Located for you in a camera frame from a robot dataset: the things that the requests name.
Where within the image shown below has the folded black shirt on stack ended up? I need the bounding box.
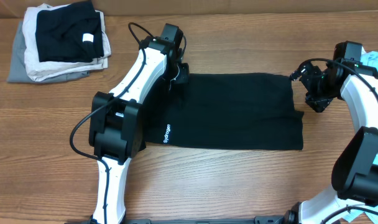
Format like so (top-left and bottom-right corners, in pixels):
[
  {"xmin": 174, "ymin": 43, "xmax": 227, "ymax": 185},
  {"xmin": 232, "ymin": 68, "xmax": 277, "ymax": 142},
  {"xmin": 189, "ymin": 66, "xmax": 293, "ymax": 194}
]
[{"xmin": 35, "ymin": 1, "xmax": 104, "ymax": 63}]

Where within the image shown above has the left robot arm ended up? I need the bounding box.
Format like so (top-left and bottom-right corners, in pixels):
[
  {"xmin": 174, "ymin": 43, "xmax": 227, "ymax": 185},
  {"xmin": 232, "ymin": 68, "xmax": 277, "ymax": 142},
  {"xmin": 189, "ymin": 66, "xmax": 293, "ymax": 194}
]
[{"xmin": 89, "ymin": 37, "xmax": 188, "ymax": 223}]

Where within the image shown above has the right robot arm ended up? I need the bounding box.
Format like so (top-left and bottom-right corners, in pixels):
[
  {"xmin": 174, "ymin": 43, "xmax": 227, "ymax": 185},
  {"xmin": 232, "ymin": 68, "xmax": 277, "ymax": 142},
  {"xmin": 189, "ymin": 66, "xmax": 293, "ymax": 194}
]
[{"xmin": 254, "ymin": 57, "xmax": 378, "ymax": 224}]

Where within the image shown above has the folded beige shirt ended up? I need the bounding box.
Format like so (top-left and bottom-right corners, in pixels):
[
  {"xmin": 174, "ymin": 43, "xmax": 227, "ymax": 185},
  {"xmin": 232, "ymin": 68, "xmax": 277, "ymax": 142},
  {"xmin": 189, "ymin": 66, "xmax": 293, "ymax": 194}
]
[{"xmin": 22, "ymin": 3, "xmax": 111, "ymax": 82}]

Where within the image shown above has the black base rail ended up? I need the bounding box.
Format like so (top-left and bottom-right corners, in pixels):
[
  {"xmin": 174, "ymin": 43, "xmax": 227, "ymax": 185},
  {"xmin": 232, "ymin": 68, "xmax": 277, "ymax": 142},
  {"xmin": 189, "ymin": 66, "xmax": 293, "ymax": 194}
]
[{"xmin": 123, "ymin": 215, "xmax": 284, "ymax": 224}]

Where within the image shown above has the black Sydrogen t-shirt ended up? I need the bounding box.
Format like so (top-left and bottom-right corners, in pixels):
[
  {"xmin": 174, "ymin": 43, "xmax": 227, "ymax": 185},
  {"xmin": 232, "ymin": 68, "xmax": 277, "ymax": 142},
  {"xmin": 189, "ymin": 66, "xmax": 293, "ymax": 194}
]
[{"xmin": 144, "ymin": 73, "xmax": 303, "ymax": 150}]

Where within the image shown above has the brown cardboard back panel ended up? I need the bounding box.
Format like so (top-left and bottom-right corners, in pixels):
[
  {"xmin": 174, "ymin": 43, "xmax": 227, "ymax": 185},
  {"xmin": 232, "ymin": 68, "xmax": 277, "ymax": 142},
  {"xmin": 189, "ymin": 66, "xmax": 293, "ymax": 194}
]
[{"xmin": 0, "ymin": 0, "xmax": 378, "ymax": 19}]

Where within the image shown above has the folded grey shirt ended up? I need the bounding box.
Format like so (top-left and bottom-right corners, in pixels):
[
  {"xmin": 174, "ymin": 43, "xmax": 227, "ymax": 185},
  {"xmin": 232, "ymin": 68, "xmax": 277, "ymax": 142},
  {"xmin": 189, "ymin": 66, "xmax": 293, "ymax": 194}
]
[{"xmin": 7, "ymin": 21, "xmax": 90, "ymax": 84}]

